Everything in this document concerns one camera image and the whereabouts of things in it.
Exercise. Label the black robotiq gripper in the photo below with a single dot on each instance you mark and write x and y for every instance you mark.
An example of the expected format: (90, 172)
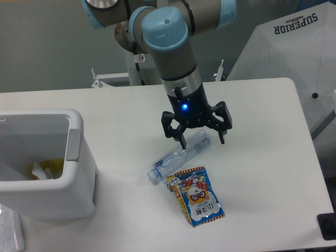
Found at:
(193, 111)

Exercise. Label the clear crushed plastic bottle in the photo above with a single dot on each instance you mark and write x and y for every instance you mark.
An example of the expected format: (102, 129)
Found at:
(166, 165)

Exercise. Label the blue snack wrapper bag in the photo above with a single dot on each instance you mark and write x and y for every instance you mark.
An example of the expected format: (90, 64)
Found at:
(193, 191)

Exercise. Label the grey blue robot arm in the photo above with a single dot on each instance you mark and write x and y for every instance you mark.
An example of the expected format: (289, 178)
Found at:
(164, 33)

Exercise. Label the yellow white trash in bin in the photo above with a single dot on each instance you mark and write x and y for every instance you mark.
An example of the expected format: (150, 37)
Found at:
(46, 170)

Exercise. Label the white plastic trash can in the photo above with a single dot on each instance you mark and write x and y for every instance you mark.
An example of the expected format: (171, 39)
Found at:
(37, 135)

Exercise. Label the white superior umbrella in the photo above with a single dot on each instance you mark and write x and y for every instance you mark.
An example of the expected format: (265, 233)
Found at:
(301, 47)

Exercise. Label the black device at table edge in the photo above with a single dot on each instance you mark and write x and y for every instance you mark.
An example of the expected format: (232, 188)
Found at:
(327, 225)

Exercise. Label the white clamp bracket right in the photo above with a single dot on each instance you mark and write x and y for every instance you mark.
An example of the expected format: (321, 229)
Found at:
(219, 76)

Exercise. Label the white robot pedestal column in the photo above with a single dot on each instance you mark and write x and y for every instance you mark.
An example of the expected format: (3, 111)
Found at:
(141, 67)

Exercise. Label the white metal frame bracket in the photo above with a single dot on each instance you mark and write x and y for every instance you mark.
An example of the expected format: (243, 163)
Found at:
(110, 80)

